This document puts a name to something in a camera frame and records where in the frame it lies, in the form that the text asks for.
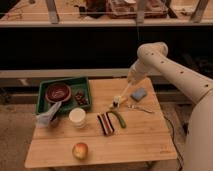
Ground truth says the striped folded cloth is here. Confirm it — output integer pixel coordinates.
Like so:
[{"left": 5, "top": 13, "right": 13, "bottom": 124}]
[{"left": 97, "top": 113, "right": 115, "bottom": 136}]

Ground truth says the black floor cable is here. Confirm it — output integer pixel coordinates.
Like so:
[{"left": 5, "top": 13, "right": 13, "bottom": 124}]
[{"left": 163, "top": 114, "right": 185, "bottom": 168}]

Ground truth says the wooden table board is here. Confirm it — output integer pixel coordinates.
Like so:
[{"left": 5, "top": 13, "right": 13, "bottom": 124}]
[{"left": 25, "top": 78, "right": 177, "bottom": 168}]

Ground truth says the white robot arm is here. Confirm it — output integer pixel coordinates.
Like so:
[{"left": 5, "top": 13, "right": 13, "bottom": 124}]
[{"left": 127, "top": 42, "right": 213, "bottom": 171}]

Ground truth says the green cucumber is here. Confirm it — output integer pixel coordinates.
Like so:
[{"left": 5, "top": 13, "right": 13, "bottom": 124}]
[{"left": 111, "top": 111, "right": 126, "bottom": 128}]

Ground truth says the blue grey sponge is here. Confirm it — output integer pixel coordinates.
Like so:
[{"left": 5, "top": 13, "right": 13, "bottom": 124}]
[{"left": 131, "top": 88, "right": 147, "bottom": 102}]

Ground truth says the white cup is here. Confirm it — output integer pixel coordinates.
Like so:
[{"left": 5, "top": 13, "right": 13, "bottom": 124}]
[{"left": 69, "top": 108, "right": 86, "bottom": 128}]

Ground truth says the white black dish brush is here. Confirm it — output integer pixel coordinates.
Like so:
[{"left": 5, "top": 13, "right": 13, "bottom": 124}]
[{"left": 114, "top": 84, "right": 131, "bottom": 97}]

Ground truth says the purple bowl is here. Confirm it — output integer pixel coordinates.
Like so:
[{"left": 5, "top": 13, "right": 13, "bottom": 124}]
[{"left": 45, "top": 82, "right": 71, "bottom": 103}]

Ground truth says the red yellow apple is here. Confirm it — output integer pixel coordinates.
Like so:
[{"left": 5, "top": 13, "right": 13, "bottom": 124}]
[{"left": 72, "top": 142, "right": 88, "bottom": 160}]

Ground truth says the dark red grape bunch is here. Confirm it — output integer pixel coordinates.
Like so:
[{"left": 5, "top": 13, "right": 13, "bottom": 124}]
[{"left": 75, "top": 90, "right": 88, "bottom": 105}]

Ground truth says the green plastic tray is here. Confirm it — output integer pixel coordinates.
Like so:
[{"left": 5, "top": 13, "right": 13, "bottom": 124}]
[{"left": 36, "top": 77, "right": 92, "bottom": 115}]

